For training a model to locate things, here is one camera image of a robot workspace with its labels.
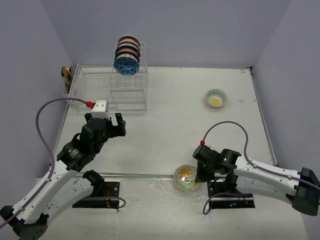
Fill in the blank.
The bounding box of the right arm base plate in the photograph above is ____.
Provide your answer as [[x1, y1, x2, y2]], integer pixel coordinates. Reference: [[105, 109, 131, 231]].
[[206, 179, 256, 210]]

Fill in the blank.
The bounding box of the yellow blue patterned bowl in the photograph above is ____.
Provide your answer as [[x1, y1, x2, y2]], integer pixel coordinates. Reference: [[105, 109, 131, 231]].
[[205, 88, 228, 108]]

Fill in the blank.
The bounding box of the dark blue patterned bowl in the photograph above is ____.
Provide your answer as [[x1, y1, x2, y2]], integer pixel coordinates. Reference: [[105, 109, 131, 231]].
[[113, 56, 140, 76]]

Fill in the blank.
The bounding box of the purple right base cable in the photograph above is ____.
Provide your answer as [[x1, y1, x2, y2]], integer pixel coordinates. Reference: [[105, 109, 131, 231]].
[[202, 191, 241, 216]]

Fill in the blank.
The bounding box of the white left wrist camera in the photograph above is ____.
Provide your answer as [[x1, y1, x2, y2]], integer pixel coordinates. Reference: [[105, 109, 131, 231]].
[[86, 100, 110, 119]]

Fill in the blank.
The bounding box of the white wire dish rack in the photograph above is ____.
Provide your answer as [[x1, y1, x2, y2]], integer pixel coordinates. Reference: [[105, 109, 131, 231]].
[[68, 42, 148, 113]]

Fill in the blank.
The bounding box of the white bowl orange flower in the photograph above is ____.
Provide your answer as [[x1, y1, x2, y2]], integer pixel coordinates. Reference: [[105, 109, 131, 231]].
[[173, 164, 200, 192]]

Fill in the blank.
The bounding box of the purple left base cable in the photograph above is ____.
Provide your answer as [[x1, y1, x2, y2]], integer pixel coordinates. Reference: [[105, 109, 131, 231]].
[[82, 196, 127, 209]]

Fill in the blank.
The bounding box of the gold utensil in holder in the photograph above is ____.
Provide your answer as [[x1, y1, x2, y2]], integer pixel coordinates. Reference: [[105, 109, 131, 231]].
[[61, 66, 73, 93]]

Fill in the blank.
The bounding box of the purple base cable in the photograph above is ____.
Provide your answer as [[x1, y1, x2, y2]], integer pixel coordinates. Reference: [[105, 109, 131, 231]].
[[82, 196, 127, 209], [202, 191, 241, 216]]

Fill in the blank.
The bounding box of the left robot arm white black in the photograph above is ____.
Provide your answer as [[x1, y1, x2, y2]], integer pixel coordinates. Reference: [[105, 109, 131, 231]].
[[0, 112, 126, 240]]

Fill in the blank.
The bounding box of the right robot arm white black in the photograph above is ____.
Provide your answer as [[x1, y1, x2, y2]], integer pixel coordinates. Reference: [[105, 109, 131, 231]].
[[192, 145, 320, 216]]

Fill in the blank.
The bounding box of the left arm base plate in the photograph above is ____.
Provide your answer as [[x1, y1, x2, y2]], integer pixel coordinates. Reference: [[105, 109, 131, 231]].
[[72, 181, 122, 210]]

